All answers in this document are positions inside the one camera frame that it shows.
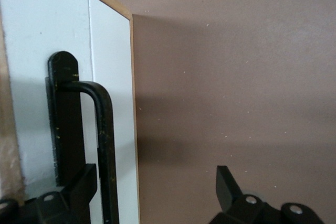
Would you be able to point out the brown table cover sheet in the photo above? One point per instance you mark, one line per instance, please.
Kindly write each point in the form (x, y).
(236, 77)

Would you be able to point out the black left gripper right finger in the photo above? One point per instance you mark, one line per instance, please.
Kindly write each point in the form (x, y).
(225, 187)

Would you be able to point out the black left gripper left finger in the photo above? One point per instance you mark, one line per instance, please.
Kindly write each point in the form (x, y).
(78, 190)

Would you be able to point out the wooden drawer with white front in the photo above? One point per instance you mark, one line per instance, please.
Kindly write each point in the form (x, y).
(39, 11)

